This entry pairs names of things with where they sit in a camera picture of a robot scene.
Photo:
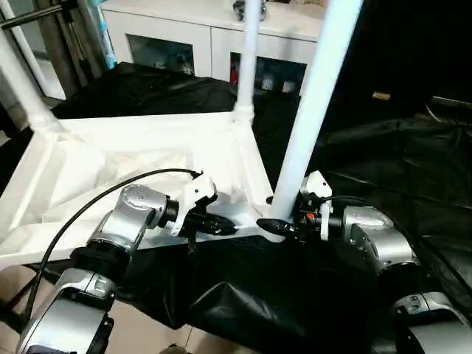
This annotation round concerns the white plastic table leg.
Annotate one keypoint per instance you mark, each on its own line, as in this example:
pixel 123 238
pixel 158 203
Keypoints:
pixel 317 92
pixel 26 85
pixel 248 55

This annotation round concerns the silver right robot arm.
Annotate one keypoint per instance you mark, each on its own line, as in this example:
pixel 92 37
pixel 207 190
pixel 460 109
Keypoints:
pixel 383 243

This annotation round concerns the small yellow label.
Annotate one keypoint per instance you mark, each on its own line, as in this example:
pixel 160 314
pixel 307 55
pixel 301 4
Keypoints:
pixel 380 95

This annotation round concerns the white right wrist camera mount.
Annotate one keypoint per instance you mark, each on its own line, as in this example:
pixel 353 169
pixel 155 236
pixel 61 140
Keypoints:
pixel 317 184

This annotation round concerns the white sideboard cabinet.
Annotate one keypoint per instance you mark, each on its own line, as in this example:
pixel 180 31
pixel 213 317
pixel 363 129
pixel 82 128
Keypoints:
pixel 166 26

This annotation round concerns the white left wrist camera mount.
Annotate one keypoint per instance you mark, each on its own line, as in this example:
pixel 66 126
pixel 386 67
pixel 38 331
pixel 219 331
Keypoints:
pixel 195 191

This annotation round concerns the white plastic table top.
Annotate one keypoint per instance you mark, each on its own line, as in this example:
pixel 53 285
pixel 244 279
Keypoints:
pixel 92 147

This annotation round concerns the white jar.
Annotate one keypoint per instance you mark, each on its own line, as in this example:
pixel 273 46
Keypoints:
pixel 289 86
pixel 267 83

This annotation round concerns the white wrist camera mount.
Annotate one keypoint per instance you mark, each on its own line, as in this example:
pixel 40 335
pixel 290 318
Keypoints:
pixel 195 191
pixel 317 184

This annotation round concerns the dark brown rounded object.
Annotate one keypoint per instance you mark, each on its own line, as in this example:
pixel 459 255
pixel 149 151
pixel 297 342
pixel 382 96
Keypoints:
pixel 177 349

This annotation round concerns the blue and white tube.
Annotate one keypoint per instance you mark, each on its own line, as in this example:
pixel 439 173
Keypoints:
pixel 107 40

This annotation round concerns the black speaker cabinet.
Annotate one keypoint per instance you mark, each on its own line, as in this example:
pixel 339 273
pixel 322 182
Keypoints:
pixel 391 48

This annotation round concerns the dark bag of small parts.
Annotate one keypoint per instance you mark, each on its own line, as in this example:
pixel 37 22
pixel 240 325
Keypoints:
pixel 239 8

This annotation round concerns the white slanted pipe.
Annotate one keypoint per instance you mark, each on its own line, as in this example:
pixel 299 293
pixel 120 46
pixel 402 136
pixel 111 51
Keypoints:
pixel 31 59

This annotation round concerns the red bottle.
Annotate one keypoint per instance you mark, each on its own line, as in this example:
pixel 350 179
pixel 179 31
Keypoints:
pixel 234 73

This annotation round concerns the black plastic mat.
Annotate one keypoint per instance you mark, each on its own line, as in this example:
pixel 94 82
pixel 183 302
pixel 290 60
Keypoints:
pixel 387 166

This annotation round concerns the grey metal tripod stand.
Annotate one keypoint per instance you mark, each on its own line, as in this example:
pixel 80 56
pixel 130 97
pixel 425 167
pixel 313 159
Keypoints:
pixel 73 44

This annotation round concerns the black metal floor frame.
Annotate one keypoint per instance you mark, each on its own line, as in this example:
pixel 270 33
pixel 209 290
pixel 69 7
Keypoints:
pixel 14 298

